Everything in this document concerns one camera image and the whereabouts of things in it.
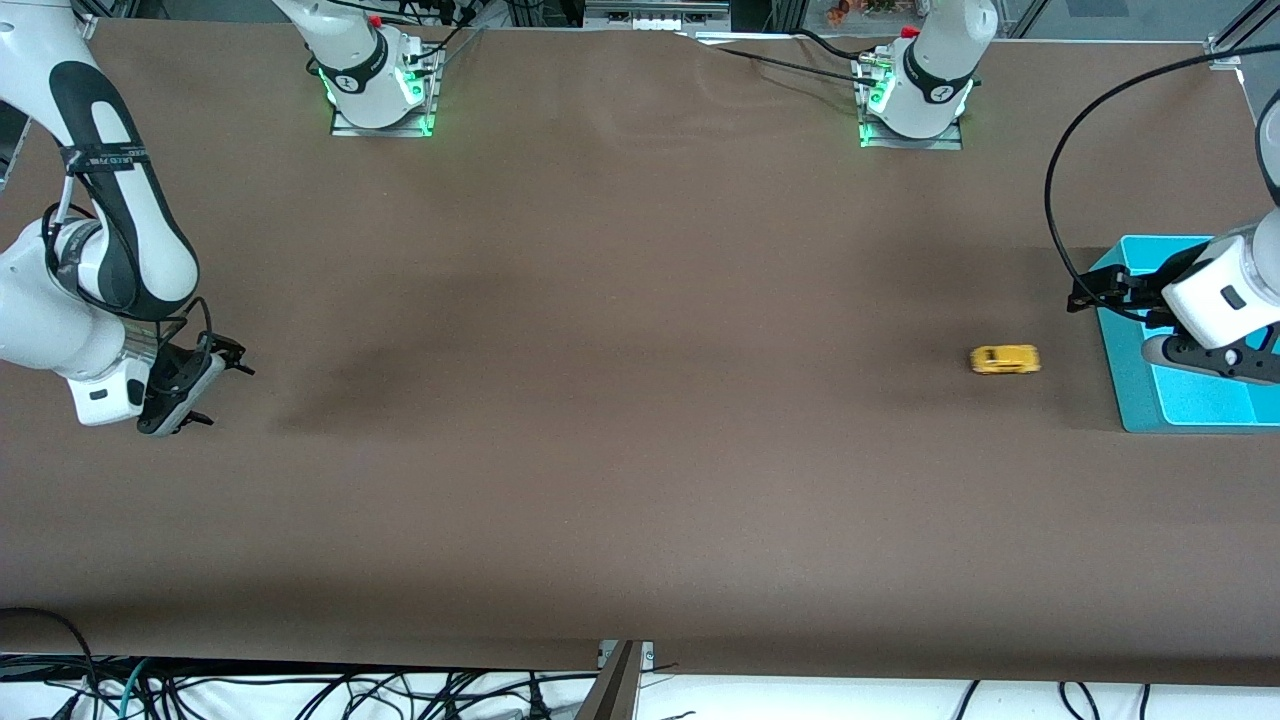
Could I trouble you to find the yellow beetle toy car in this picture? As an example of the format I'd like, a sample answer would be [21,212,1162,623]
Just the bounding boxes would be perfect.
[969,344,1042,377]

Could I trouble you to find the teal plastic bin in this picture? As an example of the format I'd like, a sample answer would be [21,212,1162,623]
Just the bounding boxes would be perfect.
[1095,235,1280,434]

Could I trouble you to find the brown table cover mat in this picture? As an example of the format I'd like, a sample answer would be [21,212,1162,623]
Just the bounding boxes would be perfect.
[0,18,1280,687]

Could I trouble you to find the white power strip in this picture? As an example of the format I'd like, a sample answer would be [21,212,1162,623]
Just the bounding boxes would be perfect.
[582,0,732,32]

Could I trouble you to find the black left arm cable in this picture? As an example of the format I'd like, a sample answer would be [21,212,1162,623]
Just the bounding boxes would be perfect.
[1044,44,1280,301]

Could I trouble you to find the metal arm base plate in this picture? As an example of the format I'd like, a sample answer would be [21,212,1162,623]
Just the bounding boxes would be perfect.
[857,55,966,152]
[330,45,442,139]

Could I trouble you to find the aluminium frame profile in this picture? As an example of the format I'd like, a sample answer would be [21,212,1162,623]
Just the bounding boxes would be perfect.
[1204,0,1280,126]

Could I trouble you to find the thick black floor cable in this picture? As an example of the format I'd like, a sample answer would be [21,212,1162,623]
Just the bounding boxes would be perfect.
[0,606,99,703]

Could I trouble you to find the teal floor cable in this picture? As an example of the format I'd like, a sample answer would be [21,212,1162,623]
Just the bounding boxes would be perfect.
[117,657,154,720]

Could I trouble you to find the black cable on table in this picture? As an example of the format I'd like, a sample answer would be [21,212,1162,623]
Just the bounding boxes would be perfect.
[680,34,873,79]
[793,28,881,63]

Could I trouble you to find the metal table bracket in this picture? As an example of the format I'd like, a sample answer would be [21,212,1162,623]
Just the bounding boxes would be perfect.
[575,640,657,720]

